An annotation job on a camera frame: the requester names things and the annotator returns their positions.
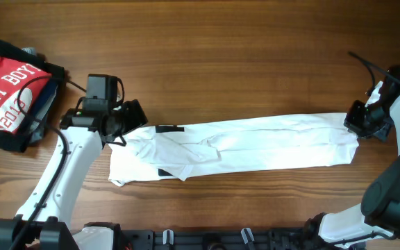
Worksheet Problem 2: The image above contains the black folded garment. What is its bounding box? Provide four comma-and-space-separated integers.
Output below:
0, 40, 65, 153

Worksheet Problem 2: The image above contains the white t-shirt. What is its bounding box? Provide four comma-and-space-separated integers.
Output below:
109, 112, 358, 186

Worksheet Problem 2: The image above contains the red printed folded t-shirt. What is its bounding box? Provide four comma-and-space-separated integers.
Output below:
0, 46, 53, 135

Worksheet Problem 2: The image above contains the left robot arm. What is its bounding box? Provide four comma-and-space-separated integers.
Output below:
0, 74, 147, 249

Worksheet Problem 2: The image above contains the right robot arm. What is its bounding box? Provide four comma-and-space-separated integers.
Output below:
297, 65, 400, 249

